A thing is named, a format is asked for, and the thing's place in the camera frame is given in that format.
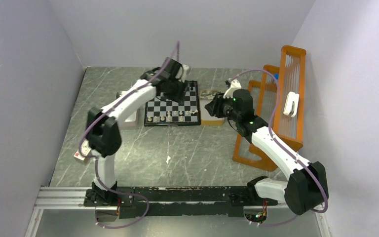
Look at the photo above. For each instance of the orange wooden rack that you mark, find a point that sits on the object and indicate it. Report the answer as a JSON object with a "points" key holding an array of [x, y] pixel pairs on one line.
{"points": [[272, 94]]}

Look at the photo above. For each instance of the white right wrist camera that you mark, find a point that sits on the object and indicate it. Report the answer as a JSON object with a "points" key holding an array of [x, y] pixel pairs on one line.
{"points": [[232, 86]]}

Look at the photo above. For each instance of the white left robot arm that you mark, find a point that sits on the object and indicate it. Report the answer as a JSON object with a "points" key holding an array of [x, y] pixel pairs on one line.
{"points": [[103, 124]]}

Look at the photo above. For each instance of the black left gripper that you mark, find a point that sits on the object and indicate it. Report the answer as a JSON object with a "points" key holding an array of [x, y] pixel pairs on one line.
{"points": [[178, 96]]}

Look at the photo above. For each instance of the white clip object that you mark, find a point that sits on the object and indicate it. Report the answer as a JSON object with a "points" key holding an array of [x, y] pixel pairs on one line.
{"points": [[291, 104]]}

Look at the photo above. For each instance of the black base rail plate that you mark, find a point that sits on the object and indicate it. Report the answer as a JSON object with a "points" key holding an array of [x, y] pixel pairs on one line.
{"points": [[132, 202]]}

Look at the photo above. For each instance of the yellow tray of white pieces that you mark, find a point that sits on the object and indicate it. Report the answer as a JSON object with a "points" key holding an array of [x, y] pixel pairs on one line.
{"points": [[207, 119]]}

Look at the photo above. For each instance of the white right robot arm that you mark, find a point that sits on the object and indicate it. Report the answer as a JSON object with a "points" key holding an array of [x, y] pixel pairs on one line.
{"points": [[306, 185]]}

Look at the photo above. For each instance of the small white red box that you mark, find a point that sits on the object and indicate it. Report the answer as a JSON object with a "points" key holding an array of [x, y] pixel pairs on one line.
{"points": [[81, 154]]}

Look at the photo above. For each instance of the silver metal tray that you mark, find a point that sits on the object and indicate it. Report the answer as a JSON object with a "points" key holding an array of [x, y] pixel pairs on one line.
{"points": [[132, 116]]}

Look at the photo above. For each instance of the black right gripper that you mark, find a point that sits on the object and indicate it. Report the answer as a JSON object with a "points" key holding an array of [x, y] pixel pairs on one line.
{"points": [[214, 106]]}

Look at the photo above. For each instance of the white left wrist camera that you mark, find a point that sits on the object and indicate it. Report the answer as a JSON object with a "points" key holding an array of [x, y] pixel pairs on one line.
{"points": [[185, 71]]}

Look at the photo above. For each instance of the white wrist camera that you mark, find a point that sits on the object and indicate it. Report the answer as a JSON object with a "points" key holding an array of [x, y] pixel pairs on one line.
{"points": [[185, 71], [232, 86]]}

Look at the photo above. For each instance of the black white chess board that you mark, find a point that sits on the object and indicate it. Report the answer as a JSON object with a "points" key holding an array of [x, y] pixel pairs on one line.
{"points": [[160, 106]]}

